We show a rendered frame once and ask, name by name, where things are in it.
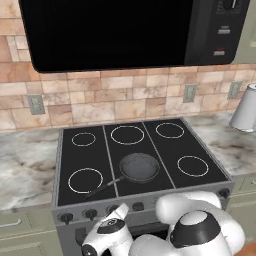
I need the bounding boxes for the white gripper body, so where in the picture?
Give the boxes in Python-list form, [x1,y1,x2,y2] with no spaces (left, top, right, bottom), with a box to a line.
[111,202,130,222]

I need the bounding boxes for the black stove knob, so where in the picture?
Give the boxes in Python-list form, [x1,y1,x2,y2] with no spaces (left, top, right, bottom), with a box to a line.
[131,201,145,213]
[59,212,74,225]
[217,187,232,200]
[83,208,98,221]
[106,204,120,216]

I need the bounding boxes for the grey stove with black hob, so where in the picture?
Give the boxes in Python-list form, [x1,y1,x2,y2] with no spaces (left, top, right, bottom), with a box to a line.
[51,116,236,256]

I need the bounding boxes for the dark grey frying pan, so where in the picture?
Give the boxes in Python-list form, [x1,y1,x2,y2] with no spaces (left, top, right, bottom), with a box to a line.
[83,152,162,201]

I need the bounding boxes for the dark oven door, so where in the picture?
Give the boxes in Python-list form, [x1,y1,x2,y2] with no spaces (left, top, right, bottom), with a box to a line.
[55,216,174,256]

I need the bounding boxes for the pale green drawer front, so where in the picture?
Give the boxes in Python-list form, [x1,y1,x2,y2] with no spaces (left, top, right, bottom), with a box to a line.
[229,174,256,205]
[0,209,56,240]

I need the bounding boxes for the pale green cupboard door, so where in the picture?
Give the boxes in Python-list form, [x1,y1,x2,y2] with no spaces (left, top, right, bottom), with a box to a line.
[227,199,256,246]
[0,229,64,256]

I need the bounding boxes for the white paper towel roll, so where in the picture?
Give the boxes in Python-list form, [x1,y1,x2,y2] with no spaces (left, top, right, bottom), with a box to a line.
[228,83,256,134]

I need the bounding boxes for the black microwave oven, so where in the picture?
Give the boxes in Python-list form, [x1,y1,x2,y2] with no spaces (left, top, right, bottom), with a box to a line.
[18,0,251,74]

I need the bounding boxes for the grey wall socket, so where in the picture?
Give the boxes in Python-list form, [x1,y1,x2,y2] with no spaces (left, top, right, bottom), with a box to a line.
[27,94,46,116]
[227,80,244,100]
[182,83,198,104]

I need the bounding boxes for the pale green wall cupboard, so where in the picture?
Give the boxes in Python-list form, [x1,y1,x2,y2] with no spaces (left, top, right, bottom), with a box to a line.
[232,0,256,65]

